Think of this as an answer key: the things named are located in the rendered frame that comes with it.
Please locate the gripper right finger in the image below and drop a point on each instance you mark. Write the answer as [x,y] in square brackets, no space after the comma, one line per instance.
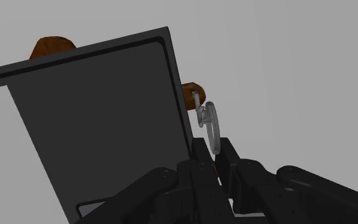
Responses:
[259,186]

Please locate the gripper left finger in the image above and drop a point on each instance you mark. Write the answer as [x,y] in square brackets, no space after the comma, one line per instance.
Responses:
[203,186]

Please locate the dark grey flat panel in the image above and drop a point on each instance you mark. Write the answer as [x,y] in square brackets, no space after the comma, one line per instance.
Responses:
[98,118]

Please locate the brown wooden rounded object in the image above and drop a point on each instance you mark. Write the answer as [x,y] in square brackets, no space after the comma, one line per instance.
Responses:
[51,46]

